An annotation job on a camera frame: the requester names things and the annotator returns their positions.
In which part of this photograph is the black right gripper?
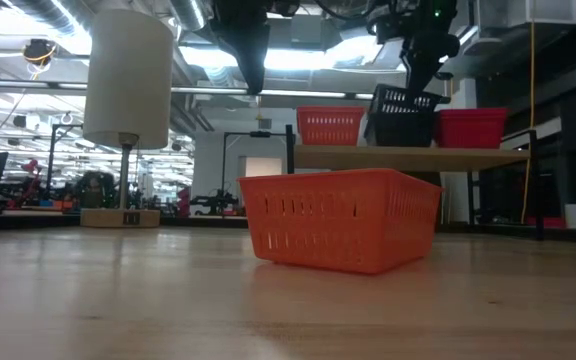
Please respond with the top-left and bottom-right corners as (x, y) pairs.
(366, 0), (463, 97)

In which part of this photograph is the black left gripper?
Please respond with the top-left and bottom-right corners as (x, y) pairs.
(206, 0), (302, 96)

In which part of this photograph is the red plastic basket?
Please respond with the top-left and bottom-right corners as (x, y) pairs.
(434, 112), (510, 121)
(435, 117), (508, 150)
(433, 107), (511, 116)

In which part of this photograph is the orange plastic basket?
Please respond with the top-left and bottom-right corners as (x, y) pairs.
(237, 167), (444, 276)
(296, 105), (367, 119)
(297, 113), (364, 147)

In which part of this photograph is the long ceiling light bar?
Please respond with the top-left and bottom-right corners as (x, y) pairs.
(0, 77), (374, 105)

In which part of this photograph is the black thin metal stand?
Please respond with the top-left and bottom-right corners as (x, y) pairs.
(221, 129), (290, 176)

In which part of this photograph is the white shade table lamp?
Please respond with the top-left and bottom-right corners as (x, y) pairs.
(79, 8), (175, 230)

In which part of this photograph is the red background object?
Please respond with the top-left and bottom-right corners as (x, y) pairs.
(176, 185), (193, 217)

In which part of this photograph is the red floor object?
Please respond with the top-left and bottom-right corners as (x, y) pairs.
(526, 215), (567, 230)

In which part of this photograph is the black round hanging device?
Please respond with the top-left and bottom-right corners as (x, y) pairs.
(22, 38), (58, 69)

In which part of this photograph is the person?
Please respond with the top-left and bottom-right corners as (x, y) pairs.
(75, 171), (119, 210)

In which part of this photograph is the red background machine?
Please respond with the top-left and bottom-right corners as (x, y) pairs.
(10, 158), (42, 209)

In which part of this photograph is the dark background table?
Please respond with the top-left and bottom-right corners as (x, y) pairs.
(0, 207), (84, 232)

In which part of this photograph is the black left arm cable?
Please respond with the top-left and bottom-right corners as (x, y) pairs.
(312, 0), (372, 22)

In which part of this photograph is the wooden shelf black frame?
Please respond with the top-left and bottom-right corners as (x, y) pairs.
(285, 123), (544, 242)

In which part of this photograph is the silver air duct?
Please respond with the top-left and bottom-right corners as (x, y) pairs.
(12, 0), (89, 39)

